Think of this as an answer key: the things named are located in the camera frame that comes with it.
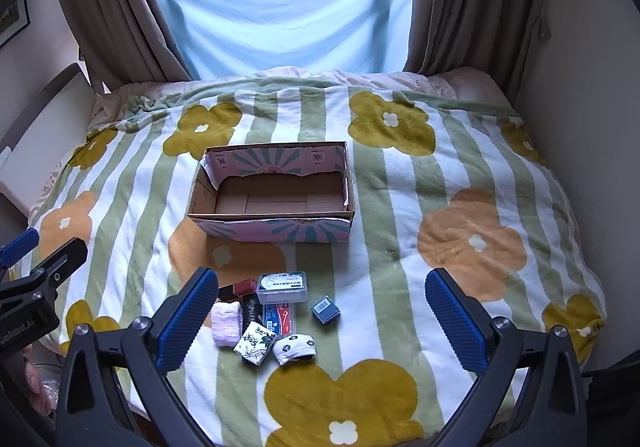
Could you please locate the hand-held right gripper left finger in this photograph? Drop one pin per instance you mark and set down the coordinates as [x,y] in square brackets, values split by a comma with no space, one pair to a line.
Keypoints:
[185,322]

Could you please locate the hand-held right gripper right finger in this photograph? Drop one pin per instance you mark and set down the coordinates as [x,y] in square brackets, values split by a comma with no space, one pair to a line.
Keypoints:
[455,322]

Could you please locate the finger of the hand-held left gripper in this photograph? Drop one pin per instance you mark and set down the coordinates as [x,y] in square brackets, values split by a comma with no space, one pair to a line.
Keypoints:
[65,258]
[20,245]

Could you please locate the black garbage bag roll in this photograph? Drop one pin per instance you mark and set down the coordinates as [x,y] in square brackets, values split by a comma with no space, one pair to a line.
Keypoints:
[251,309]

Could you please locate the small red box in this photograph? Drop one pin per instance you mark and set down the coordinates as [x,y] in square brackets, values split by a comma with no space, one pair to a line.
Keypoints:
[245,286]

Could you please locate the floral print tissue pack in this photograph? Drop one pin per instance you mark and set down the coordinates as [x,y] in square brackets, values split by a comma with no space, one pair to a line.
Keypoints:
[254,343]

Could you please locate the red and blue floss box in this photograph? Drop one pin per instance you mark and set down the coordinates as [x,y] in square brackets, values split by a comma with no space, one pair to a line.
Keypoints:
[280,318]

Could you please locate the clear plastic box blue label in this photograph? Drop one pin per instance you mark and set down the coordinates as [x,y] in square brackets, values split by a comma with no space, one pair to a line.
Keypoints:
[282,289]

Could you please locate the white patterned sock roll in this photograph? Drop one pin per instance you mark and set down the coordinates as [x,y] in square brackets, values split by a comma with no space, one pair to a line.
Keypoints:
[295,348]

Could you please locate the small dark blue box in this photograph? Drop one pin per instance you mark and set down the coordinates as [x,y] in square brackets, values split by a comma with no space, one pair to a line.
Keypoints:
[325,310]

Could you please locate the pink printed cardboard box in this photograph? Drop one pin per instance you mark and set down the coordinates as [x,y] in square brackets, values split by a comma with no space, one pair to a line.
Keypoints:
[280,228]

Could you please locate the person's left hand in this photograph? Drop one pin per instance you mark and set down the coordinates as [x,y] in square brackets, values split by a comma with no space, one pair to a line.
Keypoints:
[39,384]

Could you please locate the white padded headboard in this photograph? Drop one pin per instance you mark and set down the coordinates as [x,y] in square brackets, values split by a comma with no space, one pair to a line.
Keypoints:
[45,127]

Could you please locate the striped floral blanket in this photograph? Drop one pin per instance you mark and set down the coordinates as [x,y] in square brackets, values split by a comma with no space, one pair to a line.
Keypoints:
[400,177]

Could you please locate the brown curtain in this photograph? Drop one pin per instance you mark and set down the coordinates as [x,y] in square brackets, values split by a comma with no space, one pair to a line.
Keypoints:
[465,2]
[115,2]

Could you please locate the pale pink quilt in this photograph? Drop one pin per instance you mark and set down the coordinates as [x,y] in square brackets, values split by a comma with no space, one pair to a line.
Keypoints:
[350,76]

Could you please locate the light blue window cloth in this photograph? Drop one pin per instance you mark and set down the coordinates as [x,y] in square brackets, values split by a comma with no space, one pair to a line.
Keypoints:
[280,12]

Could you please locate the framed wall picture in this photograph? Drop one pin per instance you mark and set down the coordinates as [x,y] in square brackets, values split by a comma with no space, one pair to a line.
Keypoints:
[12,19]

